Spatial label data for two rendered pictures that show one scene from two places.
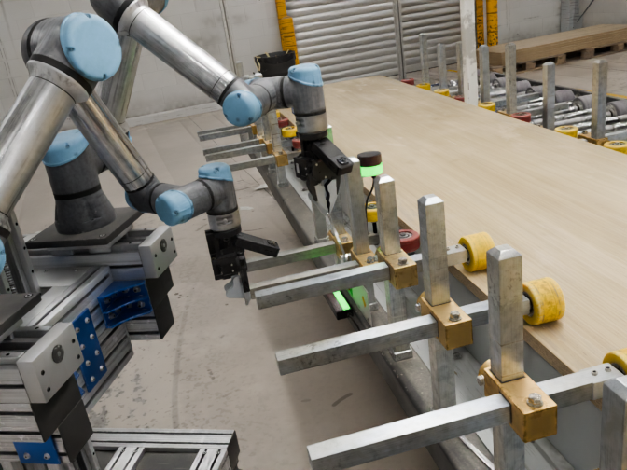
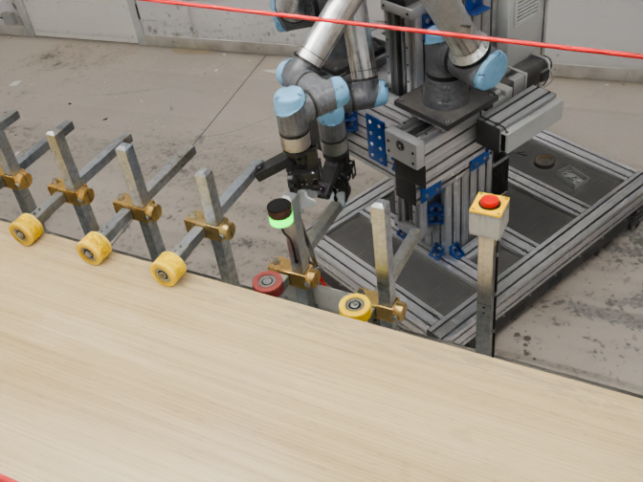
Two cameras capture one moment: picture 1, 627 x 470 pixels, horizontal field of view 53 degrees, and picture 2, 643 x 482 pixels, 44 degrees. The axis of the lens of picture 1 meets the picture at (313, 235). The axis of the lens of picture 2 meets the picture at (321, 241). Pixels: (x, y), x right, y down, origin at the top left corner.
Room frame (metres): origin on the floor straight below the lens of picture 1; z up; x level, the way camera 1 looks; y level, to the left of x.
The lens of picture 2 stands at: (2.60, -1.26, 2.30)
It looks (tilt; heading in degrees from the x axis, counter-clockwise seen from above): 40 degrees down; 132
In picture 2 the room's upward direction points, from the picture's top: 8 degrees counter-clockwise
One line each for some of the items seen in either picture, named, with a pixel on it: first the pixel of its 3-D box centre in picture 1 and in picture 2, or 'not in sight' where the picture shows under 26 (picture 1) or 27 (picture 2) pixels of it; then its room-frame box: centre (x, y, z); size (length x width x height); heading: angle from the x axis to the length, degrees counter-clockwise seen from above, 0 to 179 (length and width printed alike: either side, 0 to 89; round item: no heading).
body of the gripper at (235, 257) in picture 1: (227, 251); (338, 165); (1.40, 0.21, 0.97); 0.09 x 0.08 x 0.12; 100
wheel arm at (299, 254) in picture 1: (312, 252); (388, 281); (1.69, 0.01, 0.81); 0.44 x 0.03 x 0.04; 100
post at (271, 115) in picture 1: (275, 139); not in sight; (2.73, 0.10, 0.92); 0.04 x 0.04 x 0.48; 10
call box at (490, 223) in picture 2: not in sight; (489, 217); (2.01, -0.03, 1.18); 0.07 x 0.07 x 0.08; 10
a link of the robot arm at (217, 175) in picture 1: (216, 188); (331, 120); (1.40, 0.21, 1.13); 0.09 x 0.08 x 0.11; 137
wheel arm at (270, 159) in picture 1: (258, 162); not in sight; (2.68, 0.19, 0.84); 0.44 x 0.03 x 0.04; 100
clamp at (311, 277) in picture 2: (366, 262); (294, 273); (1.48, -0.13, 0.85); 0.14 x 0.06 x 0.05; 10
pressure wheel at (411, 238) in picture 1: (405, 254); (270, 295); (1.48, -0.23, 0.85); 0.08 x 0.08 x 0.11
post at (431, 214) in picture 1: (438, 317); (144, 213); (1.01, -0.21, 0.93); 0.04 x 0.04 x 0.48; 10
